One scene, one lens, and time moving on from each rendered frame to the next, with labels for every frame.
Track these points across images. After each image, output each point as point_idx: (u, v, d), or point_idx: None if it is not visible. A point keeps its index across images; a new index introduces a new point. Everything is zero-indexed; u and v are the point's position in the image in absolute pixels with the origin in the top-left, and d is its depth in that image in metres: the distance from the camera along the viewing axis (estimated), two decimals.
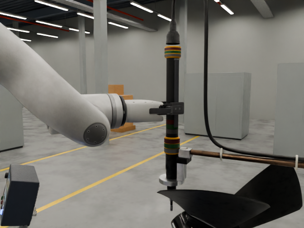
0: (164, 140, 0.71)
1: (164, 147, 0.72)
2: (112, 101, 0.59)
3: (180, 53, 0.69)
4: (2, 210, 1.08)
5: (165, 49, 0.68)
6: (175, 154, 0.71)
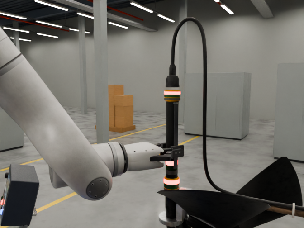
0: (163, 181, 0.73)
1: (163, 187, 0.73)
2: (114, 152, 0.60)
3: (180, 97, 0.70)
4: (2, 210, 1.08)
5: (164, 93, 0.70)
6: None
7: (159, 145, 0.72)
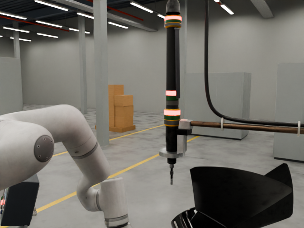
0: (164, 112, 0.70)
1: (164, 119, 0.71)
2: None
3: (181, 23, 0.68)
4: (2, 210, 1.08)
5: (165, 18, 0.67)
6: (175, 126, 0.70)
7: None
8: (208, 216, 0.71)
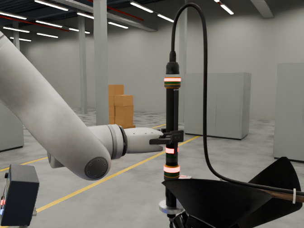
0: (163, 168, 0.72)
1: (163, 174, 0.73)
2: (113, 134, 0.60)
3: (180, 83, 0.69)
4: (2, 210, 1.08)
5: (165, 79, 0.69)
6: None
7: (158, 130, 0.72)
8: (200, 220, 0.71)
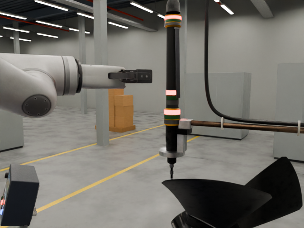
0: (164, 112, 0.70)
1: (164, 118, 0.71)
2: (65, 62, 0.53)
3: (181, 22, 0.68)
4: (2, 210, 1.08)
5: (165, 18, 0.67)
6: (175, 125, 0.70)
7: None
8: (200, 220, 0.71)
